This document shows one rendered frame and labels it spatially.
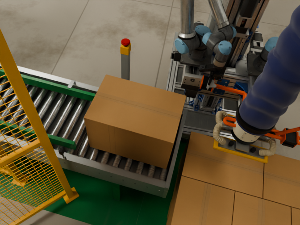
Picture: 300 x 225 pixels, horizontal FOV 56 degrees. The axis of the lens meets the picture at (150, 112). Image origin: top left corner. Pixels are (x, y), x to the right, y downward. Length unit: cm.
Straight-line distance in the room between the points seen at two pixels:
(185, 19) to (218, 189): 120
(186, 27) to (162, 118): 60
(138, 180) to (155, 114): 49
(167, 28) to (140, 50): 59
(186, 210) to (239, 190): 43
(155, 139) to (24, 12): 308
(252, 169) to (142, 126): 95
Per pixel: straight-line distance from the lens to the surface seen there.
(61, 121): 235
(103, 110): 188
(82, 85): 249
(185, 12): 184
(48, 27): 406
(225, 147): 183
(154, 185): 202
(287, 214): 229
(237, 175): 224
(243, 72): 229
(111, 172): 204
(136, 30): 394
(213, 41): 175
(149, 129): 180
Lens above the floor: 248
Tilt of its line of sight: 55 degrees down
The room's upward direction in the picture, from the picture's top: 8 degrees clockwise
